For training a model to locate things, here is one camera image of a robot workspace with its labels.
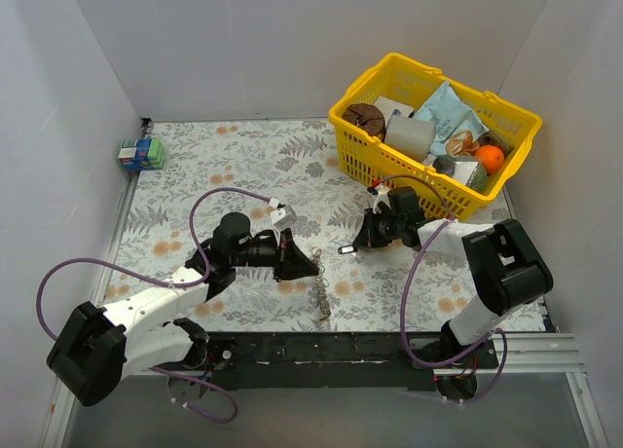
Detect black key tag white label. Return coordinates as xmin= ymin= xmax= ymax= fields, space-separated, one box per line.
xmin=338 ymin=245 xmax=357 ymax=255

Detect steel disc with keyrings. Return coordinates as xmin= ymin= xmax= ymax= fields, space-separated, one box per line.
xmin=311 ymin=246 xmax=331 ymax=321

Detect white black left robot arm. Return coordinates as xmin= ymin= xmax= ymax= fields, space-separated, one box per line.
xmin=47 ymin=212 xmax=319 ymax=406

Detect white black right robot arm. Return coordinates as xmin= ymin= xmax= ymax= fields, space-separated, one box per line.
xmin=350 ymin=183 xmax=554 ymax=368

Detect white cylinder container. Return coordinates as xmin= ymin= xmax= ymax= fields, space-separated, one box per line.
xmin=385 ymin=115 xmax=435 ymax=163

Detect green speckled package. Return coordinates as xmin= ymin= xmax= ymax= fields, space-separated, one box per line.
xmin=453 ymin=160 xmax=488 ymax=193

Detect brown round package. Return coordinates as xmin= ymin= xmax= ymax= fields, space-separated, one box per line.
xmin=342 ymin=103 xmax=385 ymax=137

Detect white box in basket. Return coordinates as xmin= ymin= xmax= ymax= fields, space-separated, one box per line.
xmin=374 ymin=96 xmax=415 ymax=123

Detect orange fruit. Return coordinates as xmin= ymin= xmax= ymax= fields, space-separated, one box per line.
xmin=474 ymin=145 xmax=505 ymax=174

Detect light blue chips bag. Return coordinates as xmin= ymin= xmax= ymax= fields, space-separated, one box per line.
xmin=413 ymin=81 xmax=489 ymax=156

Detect floral table mat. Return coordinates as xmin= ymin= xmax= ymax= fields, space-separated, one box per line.
xmin=99 ymin=119 xmax=549 ymax=333

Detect yellow plastic basket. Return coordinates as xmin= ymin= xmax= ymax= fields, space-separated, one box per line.
xmin=329 ymin=53 xmax=542 ymax=220

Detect blue green sponge pack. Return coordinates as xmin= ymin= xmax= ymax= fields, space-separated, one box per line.
xmin=118 ymin=138 xmax=166 ymax=171

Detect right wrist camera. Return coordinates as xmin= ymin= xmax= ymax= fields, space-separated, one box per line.
xmin=368 ymin=184 xmax=390 ymax=214

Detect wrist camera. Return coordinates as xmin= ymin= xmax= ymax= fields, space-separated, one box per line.
xmin=270 ymin=205 xmax=297 ymax=233
xmin=368 ymin=184 xmax=390 ymax=214

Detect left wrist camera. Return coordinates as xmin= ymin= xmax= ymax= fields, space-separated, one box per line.
xmin=270 ymin=205 xmax=297 ymax=233

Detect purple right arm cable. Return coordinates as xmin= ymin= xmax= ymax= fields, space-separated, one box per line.
xmin=372 ymin=174 xmax=508 ymax=405

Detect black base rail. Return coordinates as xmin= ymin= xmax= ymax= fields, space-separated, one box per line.
xmin=194 ymin=328 xmax=493 ymax=393

